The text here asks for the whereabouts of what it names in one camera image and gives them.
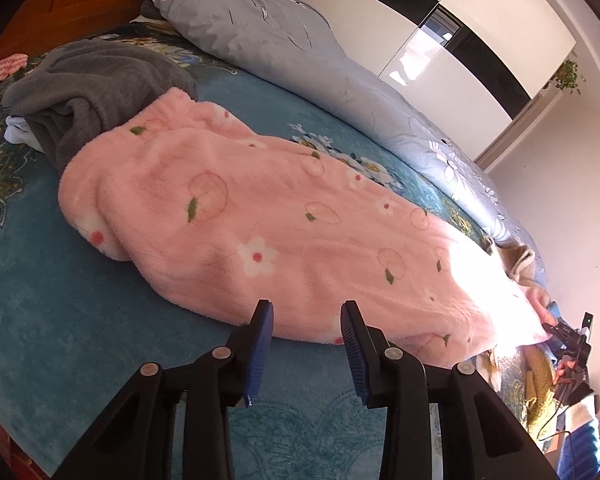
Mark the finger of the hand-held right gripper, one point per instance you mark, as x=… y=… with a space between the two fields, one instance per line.
x=552 y=330

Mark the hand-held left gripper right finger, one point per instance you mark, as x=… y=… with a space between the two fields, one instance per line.
x=355 y=355

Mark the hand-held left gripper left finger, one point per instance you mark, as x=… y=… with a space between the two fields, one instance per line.
x=260 y=350

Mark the pink fleece floral pajama top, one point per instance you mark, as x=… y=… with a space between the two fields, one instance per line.
x=537 y=302

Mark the mustard knit sweater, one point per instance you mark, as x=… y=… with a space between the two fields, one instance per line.
x=540 y=375

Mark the pink fleece floral pajama pants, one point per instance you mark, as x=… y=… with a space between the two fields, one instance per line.
x=255 y=220

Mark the person's right hand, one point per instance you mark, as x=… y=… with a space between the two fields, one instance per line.
x=562 y=372

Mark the beige cloth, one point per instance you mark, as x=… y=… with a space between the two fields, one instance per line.
x=517 y=260

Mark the blue ribbed cloth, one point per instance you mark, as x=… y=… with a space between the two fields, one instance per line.
x=585 y=445

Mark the teal floral blanket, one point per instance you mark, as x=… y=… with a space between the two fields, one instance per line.
x=80 y=285

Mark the green potted plant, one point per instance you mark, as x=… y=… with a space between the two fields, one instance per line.
x=567 y=75

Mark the grey-blue daisy print quilt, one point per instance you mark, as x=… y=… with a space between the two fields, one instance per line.
x=305 y=55

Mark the dark grey garment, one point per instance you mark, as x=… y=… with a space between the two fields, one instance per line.
x=95 y=90

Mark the white wardrobe with black stripe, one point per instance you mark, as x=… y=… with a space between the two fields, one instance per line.
x=455 y=35

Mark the light blue cloth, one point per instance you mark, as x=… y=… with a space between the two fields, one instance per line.
x=17 y=132

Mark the pink and white zigzag cloth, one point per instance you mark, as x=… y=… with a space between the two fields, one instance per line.
x=0 y=70

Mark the wooden bed frame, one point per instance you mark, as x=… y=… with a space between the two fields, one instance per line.
x=55 y=0

